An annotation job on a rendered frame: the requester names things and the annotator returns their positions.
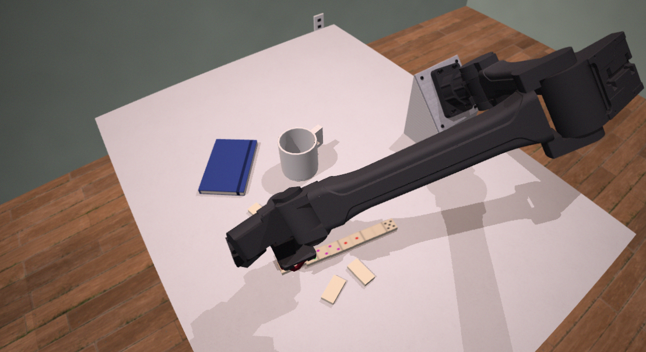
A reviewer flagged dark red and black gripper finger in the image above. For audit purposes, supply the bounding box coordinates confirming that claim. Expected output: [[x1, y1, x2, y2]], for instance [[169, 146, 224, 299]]
[[290, 261, 306, 272]]

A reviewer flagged grey mug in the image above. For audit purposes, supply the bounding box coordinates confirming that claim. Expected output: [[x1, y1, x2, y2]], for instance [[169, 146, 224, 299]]
[[278, 125, 323, 181]]

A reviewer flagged blue notebook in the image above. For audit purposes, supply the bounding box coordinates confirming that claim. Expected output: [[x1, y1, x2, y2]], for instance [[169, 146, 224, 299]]
[[198, 139, 258, 196]]

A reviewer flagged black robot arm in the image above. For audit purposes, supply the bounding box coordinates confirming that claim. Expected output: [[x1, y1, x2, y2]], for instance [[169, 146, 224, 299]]
[[225, 31, 644, 268]]

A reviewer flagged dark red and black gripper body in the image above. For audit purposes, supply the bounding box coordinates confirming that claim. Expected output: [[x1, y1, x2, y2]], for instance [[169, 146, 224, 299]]
[[278, 238, 317, 271]]

